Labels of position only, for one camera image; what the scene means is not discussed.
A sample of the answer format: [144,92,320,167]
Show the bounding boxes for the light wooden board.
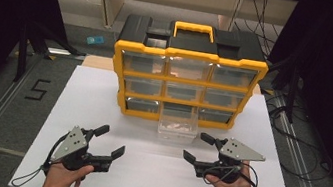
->
[81,53,263,96]

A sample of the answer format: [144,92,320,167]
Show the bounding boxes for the yellow carry handle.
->
[171,19,218,44]

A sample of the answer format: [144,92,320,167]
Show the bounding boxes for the black floor cables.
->
[257,89,333,185]

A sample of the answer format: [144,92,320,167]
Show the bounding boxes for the clear plastic organizer drawer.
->
[155,101,203,147]

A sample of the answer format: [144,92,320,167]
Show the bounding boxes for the person's left hand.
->
[39,157,95,187]

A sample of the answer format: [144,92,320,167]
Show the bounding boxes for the black hanging cables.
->
[230,0,289,59]

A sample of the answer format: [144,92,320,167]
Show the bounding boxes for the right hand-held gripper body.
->
[193,132,269,187]

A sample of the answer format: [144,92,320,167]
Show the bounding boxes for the yellow black organizer cabinet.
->
[104,10,275,137]

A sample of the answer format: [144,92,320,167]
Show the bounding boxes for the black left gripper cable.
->
[10,124,71,187]

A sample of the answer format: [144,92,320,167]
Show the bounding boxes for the blue card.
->
[85,33,106,48]

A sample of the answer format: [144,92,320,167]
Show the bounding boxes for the silver metal bar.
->
[47,47,73,58]

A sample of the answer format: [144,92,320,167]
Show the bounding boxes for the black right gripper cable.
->
[199,156,262,187]

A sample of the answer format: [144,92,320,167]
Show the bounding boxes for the grid of clear drawers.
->
[113,48,258,130]

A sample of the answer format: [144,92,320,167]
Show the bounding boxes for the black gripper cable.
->
[199,156,262,187]
[10,124,71,187]

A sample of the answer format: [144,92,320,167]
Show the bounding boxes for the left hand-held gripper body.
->
[49,122,118,178]

